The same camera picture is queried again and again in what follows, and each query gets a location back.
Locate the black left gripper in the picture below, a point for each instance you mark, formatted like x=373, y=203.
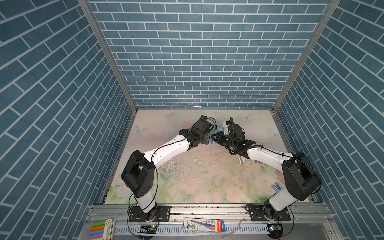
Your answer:
x=206, y=139

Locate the blue cartoon towel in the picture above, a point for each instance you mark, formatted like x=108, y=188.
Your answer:
x=216, y=132

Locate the clear vacuum bag blue zip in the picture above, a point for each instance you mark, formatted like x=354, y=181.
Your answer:
x=184, y=119

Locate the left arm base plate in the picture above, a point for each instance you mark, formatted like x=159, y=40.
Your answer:
x=158, y=213

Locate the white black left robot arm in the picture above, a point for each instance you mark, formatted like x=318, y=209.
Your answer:
x=142, y=168

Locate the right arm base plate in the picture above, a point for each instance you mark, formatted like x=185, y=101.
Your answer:
x=260, y=213

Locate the coloured marker pack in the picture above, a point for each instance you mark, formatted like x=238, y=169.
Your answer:
x=103, y=230

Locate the pink pen holder cup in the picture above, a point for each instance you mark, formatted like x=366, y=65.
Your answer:
x=279, y=183

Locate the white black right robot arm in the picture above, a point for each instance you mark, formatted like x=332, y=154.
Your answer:
x=301, y=178

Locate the aluminium mounting rail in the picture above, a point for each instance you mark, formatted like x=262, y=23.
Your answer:
x=233, y=213

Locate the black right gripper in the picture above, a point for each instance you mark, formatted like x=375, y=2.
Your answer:
x=220, y=135

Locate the red blue toothbrush package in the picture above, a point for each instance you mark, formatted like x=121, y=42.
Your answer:
x=204, y=225

